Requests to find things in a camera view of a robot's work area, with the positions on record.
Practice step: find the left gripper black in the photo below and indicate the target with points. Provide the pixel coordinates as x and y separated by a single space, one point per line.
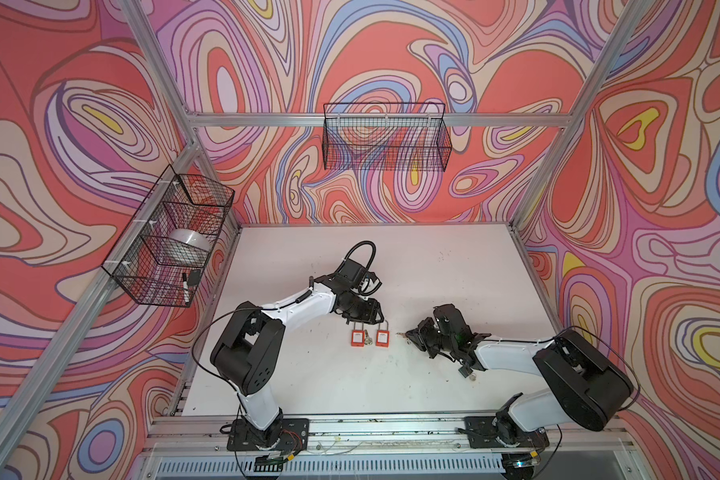
370 315

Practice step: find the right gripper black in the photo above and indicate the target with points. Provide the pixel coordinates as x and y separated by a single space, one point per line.
417 335

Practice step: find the red padlock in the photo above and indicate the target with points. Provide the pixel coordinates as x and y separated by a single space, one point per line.
383 336
358 337

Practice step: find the small black padlock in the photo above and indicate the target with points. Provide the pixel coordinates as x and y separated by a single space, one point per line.
467 372

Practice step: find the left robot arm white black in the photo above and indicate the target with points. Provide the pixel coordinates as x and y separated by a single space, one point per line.
247 351

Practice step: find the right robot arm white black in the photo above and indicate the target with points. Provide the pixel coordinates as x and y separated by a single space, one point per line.
582 385

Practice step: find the white tape roll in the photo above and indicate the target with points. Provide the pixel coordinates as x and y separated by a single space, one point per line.
187 247

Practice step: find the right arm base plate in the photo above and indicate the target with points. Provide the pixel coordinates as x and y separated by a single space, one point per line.
492 432

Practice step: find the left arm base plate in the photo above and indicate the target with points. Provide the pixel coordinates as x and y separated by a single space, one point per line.
284 435

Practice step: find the black wire basket back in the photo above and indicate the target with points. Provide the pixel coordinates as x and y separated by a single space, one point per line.
386 136

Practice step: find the black wire basket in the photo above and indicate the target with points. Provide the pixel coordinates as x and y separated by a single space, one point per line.
162 256
386 136

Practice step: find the black wire basket left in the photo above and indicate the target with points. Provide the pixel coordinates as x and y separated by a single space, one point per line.
162 256

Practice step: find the aluminium front rail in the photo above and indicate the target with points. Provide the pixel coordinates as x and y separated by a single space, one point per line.
329 434

